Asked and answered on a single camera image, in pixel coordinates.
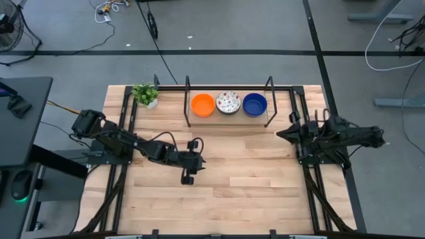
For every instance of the black side desk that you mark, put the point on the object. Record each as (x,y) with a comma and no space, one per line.
(23,139)

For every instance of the grey side desk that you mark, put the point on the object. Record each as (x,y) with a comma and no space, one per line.
(8,219)

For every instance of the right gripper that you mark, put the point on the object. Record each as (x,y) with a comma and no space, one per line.
(307,137)

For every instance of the black computer mouse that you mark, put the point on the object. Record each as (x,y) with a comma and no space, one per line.
(21,184)

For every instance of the small black desk gadget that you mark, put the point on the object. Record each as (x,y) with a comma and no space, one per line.
(19,107)

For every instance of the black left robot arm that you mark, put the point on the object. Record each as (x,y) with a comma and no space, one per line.
(119,137)

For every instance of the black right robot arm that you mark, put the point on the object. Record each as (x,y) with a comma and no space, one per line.
(358,136)

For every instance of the orange bowl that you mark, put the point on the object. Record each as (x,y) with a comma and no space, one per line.
(203,105)

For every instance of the small green potted plant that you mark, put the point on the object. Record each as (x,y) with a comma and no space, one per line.
(144,93)

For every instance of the green bowl with floral inside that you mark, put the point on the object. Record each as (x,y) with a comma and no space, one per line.
(228,102)

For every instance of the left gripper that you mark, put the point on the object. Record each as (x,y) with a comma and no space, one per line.
(187,162)

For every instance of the black standing fan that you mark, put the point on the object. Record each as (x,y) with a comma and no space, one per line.
(8,26)

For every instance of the black table frame rails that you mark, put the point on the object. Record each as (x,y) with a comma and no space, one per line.
(212,88)

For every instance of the black metal rack frame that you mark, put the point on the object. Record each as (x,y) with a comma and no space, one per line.
(188,81)

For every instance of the grey desk foot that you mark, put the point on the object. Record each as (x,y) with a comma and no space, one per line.
(398,102)
(378,17)

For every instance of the purple bowl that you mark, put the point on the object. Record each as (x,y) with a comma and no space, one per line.
(254,105)

